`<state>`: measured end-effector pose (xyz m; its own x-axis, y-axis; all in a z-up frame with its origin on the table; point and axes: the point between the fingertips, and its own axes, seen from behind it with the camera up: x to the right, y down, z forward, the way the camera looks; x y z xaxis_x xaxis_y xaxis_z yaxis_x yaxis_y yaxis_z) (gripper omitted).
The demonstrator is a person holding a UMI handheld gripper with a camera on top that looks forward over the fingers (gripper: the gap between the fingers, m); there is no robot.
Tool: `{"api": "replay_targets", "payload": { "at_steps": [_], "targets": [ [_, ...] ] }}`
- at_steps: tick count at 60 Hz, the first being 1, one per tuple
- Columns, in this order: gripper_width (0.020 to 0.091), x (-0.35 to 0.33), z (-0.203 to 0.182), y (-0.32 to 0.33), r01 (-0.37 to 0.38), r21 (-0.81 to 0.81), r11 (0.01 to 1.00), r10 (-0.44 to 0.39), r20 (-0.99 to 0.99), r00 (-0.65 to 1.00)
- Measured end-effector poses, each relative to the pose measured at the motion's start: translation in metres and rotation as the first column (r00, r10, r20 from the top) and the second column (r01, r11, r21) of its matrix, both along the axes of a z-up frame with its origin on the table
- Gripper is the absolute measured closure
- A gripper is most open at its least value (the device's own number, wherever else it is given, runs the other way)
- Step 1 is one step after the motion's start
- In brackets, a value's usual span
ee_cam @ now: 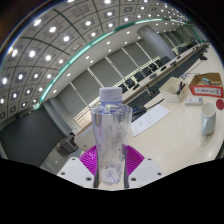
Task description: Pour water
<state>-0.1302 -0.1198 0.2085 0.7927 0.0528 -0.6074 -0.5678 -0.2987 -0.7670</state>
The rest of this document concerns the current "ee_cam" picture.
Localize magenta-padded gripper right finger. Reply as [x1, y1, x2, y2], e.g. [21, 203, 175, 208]
[122, 143, 164, 188]

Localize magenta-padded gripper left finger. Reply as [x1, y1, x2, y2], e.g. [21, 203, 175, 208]
[56, 145, 100, 188]

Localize clear plastic water bottle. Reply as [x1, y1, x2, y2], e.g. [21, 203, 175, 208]
[89, 86, 133, 186]

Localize grey boxy monitor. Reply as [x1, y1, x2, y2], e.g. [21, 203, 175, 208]
[58, 136, 79, 156]

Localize white printed paper sheet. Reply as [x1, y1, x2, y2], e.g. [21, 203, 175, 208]
[130, 104, 171, 138]

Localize black desk phone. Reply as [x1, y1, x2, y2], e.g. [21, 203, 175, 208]
[129, 99, 148, 118]

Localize white ceramic mug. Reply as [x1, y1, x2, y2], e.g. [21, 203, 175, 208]
[200, 102, 217, 136]

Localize small open white box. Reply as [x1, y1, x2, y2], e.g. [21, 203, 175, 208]
[158, 76, 190, 103]

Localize white rectangular remote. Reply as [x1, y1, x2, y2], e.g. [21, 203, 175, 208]
[184, 96, 204, 107]

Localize black clip tool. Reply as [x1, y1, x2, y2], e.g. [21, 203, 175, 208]
[178, 81, 187, 95]

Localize long curved conference desk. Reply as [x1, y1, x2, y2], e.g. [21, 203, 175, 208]
[128, 43, 209, 111]

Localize row of black office chairs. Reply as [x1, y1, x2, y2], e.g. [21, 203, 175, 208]
[118, 43, 201, 94]

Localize flat round red coaster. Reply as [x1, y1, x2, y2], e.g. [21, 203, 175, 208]
[215, 98, 224, 111]

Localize open brown red-sided cardboard box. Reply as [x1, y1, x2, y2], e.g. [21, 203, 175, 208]
[188, 72, 224, 98]

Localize round ceiling lights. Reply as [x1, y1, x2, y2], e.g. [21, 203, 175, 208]
[0, 0, 188, 118]

